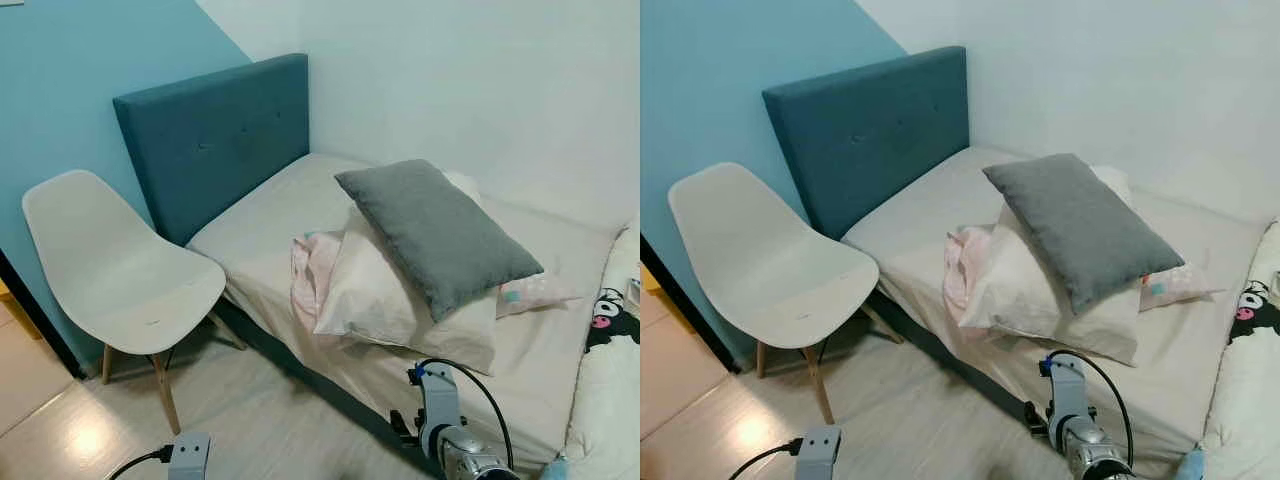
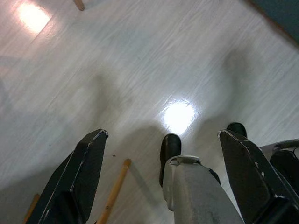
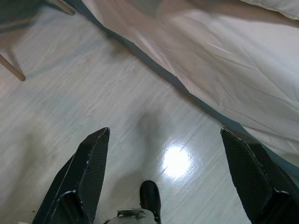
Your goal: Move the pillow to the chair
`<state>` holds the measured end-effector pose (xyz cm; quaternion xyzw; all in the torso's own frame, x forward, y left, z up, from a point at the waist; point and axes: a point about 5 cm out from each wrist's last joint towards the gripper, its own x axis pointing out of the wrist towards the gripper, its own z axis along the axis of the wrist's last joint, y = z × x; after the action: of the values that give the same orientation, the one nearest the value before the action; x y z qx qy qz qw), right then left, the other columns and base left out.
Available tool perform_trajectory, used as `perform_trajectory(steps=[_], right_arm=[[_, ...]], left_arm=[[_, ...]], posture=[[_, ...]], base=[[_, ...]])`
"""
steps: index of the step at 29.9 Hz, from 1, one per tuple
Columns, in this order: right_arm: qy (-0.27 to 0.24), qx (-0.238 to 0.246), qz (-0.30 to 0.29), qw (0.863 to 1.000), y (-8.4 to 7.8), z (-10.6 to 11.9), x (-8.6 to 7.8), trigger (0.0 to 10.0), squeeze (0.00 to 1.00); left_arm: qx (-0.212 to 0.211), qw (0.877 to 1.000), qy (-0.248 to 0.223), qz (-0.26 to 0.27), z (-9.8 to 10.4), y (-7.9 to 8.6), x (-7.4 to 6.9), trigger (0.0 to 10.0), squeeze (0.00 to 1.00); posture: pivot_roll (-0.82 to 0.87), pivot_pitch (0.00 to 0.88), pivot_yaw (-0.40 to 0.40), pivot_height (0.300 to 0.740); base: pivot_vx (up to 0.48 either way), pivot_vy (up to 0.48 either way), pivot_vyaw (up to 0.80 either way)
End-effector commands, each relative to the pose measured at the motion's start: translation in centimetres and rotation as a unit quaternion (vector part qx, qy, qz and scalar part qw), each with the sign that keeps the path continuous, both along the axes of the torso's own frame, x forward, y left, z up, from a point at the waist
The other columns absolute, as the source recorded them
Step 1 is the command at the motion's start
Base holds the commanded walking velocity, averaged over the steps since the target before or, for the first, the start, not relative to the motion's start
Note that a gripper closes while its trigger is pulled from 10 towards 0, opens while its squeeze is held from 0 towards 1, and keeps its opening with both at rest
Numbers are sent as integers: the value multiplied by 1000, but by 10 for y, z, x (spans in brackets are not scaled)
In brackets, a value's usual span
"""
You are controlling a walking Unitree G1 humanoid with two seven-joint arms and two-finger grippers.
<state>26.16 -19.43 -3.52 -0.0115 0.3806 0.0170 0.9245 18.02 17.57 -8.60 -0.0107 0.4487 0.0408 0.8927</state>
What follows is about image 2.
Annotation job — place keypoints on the dark teal rug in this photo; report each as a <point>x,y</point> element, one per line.
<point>278,11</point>

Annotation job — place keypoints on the black robot foot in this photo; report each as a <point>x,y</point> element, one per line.
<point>170,149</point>
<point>237,128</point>

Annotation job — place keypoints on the light wooden chair leg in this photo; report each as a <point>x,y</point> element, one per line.
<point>114,191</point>
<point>31,207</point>
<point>79,4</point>

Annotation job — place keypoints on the black robot left foot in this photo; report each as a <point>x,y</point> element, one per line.
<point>170,149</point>

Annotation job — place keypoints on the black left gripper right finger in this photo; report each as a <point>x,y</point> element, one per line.
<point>252,177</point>

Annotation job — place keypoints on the grey robot right leg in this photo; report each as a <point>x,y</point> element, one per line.
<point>283,156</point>

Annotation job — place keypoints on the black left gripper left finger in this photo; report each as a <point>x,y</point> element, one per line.
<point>77,177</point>

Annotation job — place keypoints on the black robot right foot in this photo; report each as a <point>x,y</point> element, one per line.
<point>237,128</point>

